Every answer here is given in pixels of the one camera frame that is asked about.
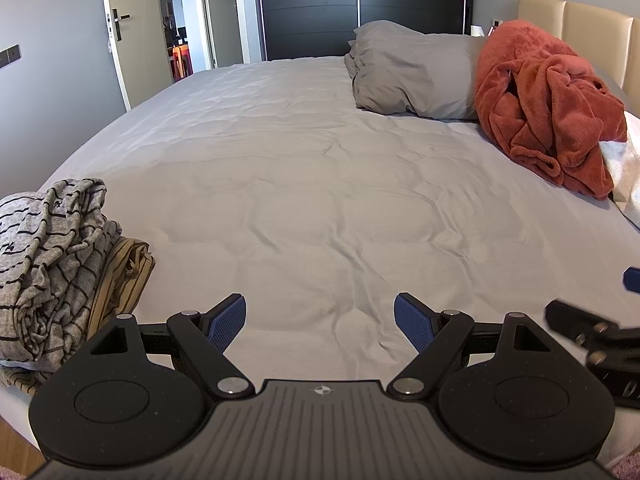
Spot tan striped folded garment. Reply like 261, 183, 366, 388
1, 236, 155, 394

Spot white crumpled garment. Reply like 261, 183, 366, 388
600, 112, 640, 229

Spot grey bed sheet mattress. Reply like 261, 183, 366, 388
27, 58, 639, 479

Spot grey striped folded garment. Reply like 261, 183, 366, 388
1, 179, 122, 374

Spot orange fleece blanket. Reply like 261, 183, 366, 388
474, 20, 627, 200

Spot beige padded headboard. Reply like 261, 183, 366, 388
518, 0, 639, 115

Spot grey pillow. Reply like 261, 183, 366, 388
344, 21, 486, 122

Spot nightstand items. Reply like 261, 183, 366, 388
470, 18, 504, 39

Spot white open door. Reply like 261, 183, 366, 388
103, 0, 174, 110

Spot black sliding wardrobe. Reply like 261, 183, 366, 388
260, 0, 473, 61

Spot wall light switch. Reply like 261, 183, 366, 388
0, 44, 21, 68

